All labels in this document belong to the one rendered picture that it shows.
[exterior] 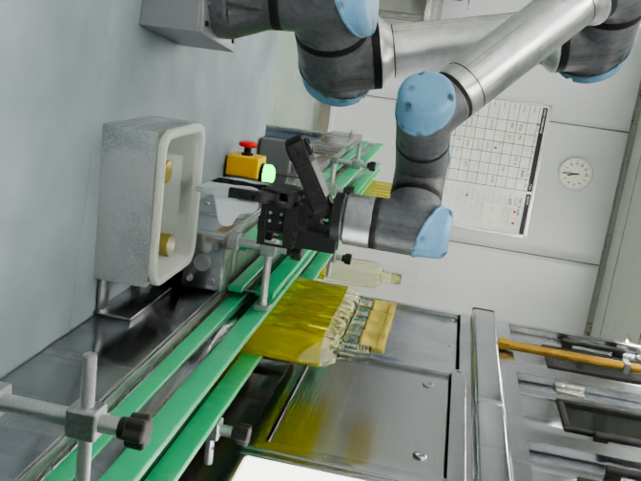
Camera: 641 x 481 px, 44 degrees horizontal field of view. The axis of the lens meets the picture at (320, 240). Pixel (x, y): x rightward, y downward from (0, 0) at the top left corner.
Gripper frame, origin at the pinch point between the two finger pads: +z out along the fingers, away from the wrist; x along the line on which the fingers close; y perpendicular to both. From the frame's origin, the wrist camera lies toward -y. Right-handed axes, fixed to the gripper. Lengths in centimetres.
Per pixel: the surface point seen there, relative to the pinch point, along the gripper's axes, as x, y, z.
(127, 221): -8.9, 5.9, 8.6
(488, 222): 609, 99, -78
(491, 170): 609, 52, -72
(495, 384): 41, 38, -50
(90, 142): -12.7, -4.8, 13.1
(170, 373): -18.3, 22.5, -2.8
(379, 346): 15.6, 25.7, -27.2
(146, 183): -9.1, 0.1, 6.3
